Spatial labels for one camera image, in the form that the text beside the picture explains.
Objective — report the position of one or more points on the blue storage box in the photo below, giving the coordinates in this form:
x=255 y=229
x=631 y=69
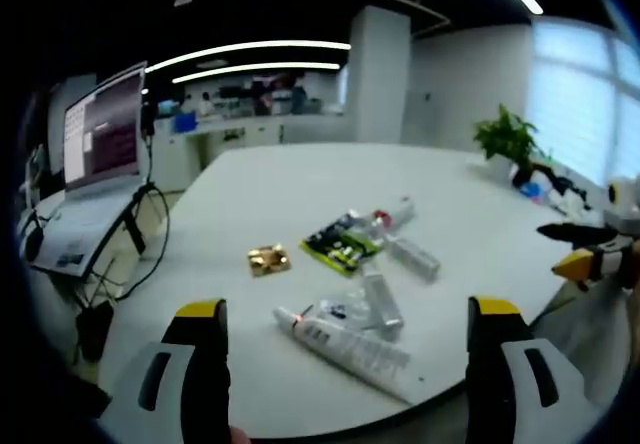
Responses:
x=185 y=122

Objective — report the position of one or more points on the short ceiling light strip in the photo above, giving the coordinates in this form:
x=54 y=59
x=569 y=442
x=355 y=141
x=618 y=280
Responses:
x=255 y=70

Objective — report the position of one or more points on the blue packet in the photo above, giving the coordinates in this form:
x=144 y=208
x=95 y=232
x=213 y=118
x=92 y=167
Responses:
x=531 y=190

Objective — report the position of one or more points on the white background counter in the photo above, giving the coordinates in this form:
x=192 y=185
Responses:
x=240 y=134

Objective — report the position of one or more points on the window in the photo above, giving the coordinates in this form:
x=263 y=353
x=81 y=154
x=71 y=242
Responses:
x=580 y=99

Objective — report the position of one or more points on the computer monitor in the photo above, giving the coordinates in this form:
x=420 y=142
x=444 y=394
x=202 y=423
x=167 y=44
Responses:
x=105 y=124

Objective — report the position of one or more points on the green potted plant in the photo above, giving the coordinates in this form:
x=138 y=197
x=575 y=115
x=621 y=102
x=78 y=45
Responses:
x=507 y=139

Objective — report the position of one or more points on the large white skincare tube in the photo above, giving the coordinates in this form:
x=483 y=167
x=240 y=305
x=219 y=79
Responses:
x=350 y=351

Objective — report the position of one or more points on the red-capped white skincare tube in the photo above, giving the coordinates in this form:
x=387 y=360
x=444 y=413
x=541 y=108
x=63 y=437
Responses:
x=397 y=211

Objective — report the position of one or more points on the green skincare packet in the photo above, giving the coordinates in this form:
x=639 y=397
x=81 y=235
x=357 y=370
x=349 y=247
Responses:
x=345 y=246

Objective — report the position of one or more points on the black object on table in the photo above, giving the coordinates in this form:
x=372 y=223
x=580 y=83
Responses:
x=565 y=186

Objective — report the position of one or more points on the person's left hand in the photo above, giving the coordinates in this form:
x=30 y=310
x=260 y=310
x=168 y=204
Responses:
x=240 y=436

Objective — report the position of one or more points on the long ceiling light strip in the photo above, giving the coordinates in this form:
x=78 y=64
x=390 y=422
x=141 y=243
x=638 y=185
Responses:
x=250 y=50

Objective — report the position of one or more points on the small clear skincare sachet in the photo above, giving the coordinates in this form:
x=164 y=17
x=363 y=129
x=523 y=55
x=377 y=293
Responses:
x=336 y=309

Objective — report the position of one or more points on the white monitor stand desk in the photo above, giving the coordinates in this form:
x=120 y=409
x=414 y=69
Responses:
x=75 y=229

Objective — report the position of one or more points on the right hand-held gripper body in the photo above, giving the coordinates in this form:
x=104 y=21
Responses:
x=625 y=214

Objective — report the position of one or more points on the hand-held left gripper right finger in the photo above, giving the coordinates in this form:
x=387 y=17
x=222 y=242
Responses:
x=487 y=364

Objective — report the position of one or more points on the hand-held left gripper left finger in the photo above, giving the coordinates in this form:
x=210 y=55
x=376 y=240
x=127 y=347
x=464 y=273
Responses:
x=200 y=364

